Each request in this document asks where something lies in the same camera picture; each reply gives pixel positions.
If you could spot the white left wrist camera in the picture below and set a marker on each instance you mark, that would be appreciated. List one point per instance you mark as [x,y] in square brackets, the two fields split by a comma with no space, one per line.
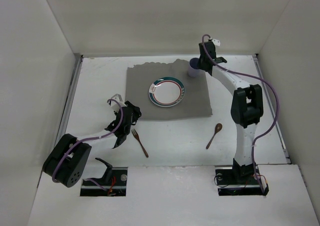
[116,102]

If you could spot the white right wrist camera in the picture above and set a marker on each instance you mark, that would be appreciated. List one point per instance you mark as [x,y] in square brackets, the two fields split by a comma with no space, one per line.
[216,42]

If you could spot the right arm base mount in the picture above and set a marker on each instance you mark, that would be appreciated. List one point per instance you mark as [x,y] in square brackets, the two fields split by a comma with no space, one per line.
[228,185]

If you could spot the aluminium table rail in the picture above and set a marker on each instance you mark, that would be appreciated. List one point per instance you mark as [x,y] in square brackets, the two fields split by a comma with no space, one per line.
[69,99]
[271,107]

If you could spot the brown wooden fork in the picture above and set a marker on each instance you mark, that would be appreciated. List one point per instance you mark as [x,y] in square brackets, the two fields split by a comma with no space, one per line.
[136,136]

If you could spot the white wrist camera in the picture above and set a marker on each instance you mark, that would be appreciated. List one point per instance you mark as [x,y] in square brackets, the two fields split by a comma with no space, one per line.
[116,102]
[216,42]

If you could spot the left aluminium table rail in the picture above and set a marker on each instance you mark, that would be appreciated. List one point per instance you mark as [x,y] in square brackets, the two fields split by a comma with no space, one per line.
[69,99]

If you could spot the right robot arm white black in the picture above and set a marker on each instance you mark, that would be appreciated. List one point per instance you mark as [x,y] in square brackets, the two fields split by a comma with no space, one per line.
[246,110]

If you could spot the lilac plastic cup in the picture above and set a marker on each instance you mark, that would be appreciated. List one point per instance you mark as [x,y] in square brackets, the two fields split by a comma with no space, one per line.
[193,69]

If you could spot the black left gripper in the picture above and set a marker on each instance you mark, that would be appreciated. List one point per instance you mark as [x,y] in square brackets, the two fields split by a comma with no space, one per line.
[130,116]

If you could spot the brown wooden spoon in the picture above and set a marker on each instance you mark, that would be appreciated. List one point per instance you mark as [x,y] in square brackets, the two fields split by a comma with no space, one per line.
[217,129]

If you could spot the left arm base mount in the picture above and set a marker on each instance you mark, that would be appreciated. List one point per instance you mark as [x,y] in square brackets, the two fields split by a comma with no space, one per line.
[111,184]

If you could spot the right aluminium table rail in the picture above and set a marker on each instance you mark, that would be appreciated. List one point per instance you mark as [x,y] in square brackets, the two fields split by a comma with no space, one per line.
[271,107]

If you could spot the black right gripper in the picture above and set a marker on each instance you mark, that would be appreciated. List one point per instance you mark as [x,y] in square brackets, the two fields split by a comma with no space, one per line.
[204,63]

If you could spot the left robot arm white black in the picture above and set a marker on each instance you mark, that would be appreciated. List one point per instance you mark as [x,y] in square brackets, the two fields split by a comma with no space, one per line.
[67,161]

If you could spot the white plate green red rim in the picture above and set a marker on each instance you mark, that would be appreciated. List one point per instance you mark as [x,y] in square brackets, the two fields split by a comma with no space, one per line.
[166,92]

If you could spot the grey cloth napkin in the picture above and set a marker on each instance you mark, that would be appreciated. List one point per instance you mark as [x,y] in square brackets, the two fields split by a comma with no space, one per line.
[196,100]

